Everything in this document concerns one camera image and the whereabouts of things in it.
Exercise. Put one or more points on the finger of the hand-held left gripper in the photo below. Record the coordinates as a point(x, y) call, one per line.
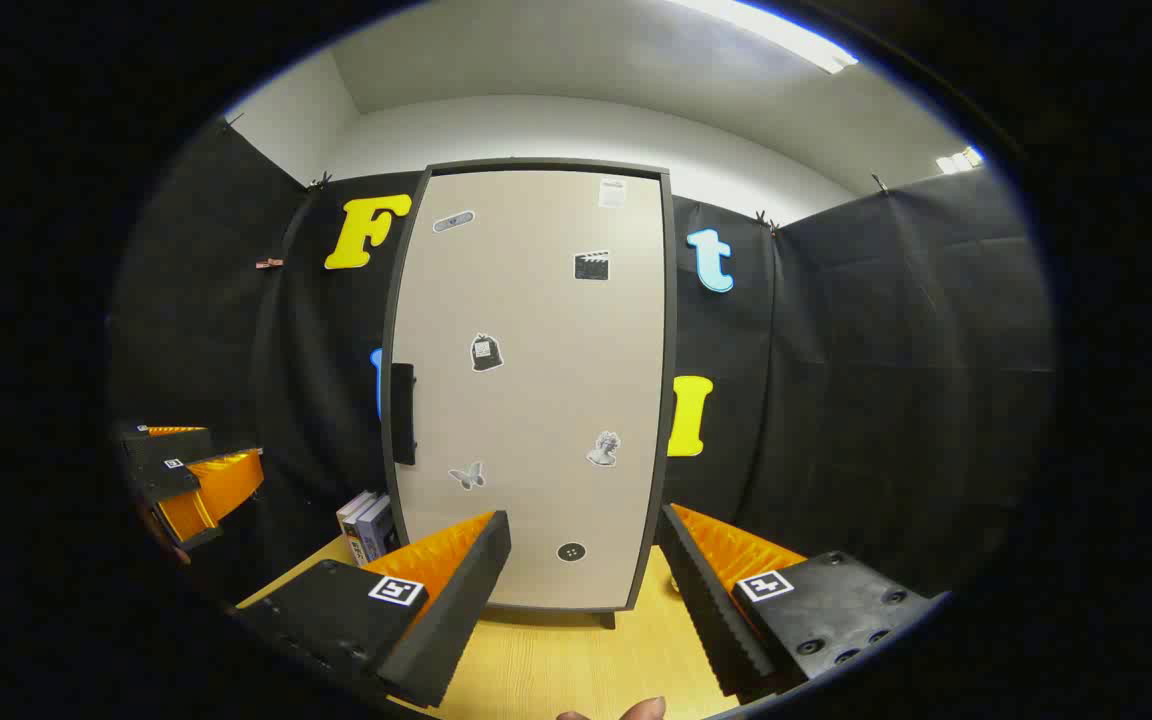
point(171, 445)
point(216, 485)

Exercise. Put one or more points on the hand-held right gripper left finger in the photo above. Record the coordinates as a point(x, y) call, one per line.
point(456, 610)

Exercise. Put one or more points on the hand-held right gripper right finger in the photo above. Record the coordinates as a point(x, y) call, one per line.
point(701, 600)

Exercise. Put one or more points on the beige cabinet door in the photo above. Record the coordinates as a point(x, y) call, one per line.
point(536, 400)

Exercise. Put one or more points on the dark grey cabinet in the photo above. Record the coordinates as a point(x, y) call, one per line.
point(670, 350)

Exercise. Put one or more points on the white book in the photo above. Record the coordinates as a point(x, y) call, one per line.
point(348, 522)

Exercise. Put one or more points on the black backdrop cloth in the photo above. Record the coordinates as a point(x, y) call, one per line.
point(886, 380)

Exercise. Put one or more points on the black clip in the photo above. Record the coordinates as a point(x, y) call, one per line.
point(879, 183)
point(320, 182)
point(766, 221)

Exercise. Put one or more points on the small ceiling light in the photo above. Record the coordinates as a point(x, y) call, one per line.
point(959, 160)

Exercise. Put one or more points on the long ceiling light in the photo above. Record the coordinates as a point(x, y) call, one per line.
point(776, 30)

